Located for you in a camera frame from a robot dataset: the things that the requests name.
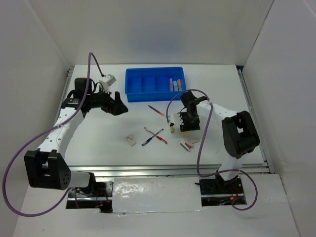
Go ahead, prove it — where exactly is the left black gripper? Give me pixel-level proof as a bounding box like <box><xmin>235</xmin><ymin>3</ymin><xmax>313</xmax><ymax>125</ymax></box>
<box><xmin>87</xmin><ymin>85</ymin><xmax>128</xmax><ymax>116</ymax></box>

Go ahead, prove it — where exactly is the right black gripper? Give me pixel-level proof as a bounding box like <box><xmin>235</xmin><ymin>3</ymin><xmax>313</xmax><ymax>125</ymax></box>
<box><xmin>177</xmin><ymin>111</ymin><xmax>200</xmax><ymax>133</ymax></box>

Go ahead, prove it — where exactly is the blue pen crossed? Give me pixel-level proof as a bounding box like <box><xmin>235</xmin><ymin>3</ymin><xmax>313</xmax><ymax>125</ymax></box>
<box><xmin>141</xmin><ymin>128</ymin><xmax>164</xmax><ymax>147</ymax></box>

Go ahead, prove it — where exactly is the red pen crossed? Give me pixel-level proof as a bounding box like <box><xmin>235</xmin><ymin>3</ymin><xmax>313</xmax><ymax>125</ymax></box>
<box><xmin>144</xmin><ymin>126</ymin><xmax>168</xmax><ymax>145</ymax></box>

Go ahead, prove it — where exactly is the blue highlighter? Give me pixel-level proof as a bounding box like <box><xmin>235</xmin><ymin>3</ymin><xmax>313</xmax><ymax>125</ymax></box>
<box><xmin>173</xmin><ymin>81</ymin><xmax>178</xmax><ymax>91</ymax></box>

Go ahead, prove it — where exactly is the purple highlighter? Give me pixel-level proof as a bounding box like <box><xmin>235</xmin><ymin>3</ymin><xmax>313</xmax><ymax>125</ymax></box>
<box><xmin>169</xmin><ymin>78</ymin><xmax>173</xmax><ymax>91</ymax></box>

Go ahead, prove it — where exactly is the orange highlighter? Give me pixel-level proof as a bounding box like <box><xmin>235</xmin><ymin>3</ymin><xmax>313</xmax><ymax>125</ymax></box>
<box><xmin>177</xmin><ymin>79</ymin><xmax>182</xmax><ymax>91</ymax></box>

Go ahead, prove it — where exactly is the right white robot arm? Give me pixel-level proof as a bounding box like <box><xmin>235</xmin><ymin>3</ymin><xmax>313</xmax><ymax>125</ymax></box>
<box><xmin>166</xmin><ymin>89</ymin><xmax>260</xmax><ymax>194</ymax></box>

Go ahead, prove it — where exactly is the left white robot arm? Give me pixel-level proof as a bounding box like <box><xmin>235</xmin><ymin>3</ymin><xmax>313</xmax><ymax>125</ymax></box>
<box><xmin>24</xmin><ymin>75</ymin><xmax>128</xmax><ymax>197</ymax></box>

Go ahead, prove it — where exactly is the pink eraser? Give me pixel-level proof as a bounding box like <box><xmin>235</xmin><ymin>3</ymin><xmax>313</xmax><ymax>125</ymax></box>
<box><xmin>185</xmin><ymin>140</ymin><xmax>194</xmax><ymax>149</ymax></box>

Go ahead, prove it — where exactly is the grey white eraser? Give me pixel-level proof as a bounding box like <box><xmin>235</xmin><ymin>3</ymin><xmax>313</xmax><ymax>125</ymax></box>
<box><xmin>189</xmin><ymin>138</ymin><xmax>199</xmax><ymax>144</ymax></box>

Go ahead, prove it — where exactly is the red pen upper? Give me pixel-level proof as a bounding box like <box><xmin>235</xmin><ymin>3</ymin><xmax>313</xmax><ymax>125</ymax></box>
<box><xmin>148</xmin><ymin>105</ymin><xmax>166</xmax><ymax>118</ymax></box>

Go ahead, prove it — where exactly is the white red eraser pack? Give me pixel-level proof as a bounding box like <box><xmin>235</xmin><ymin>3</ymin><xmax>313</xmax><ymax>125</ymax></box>
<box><xmin>126</xmin><ymin>135</ymin><xmax>137</xmax><ymax>146</ymax></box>

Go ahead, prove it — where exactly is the blue compartment tray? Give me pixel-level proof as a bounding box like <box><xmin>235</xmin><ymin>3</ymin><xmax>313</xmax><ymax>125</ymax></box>
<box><xmin>125</xmin><ymin>67</ymin><xmax>186</xmax><ymax>102</ymax></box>

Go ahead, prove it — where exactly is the white foil cover sheet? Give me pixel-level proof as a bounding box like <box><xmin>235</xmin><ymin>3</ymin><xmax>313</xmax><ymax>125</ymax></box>
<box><xmin>112</xmin><ymin>177</ymin><xmax>202</xmax><ymax>213</ymax></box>

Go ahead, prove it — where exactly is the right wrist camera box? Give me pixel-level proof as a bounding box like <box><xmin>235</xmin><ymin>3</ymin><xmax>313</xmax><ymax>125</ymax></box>
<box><xmin>169</xmin><ymin>113</ymin><xmax>183</xmax><ymax>127</ymax></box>

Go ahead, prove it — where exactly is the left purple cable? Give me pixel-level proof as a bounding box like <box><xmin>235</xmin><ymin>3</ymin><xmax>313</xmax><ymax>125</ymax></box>
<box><xmin>2</xmin><ymin>52</ymin><xmax>104</xmax><ymax>217</ymax></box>

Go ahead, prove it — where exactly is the aluminium frame rail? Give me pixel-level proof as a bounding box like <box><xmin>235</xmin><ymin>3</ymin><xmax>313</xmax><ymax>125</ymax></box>
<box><xmin>70</xmin><ymin>162</ymin><xmax>270</xmax><ymax>178</ymax></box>

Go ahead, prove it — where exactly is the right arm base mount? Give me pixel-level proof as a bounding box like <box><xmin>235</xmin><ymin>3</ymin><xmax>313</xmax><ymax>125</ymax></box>
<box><xmin>195</xmin><ymin>178</ymin><xmax>246</xmax><ymax>206</ymax></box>

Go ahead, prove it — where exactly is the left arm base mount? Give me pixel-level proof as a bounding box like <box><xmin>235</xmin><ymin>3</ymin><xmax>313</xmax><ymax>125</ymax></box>
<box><xmin>66</xmin><ymin>181</ymin><xmax>114</xmax><ymax>213</ymax></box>

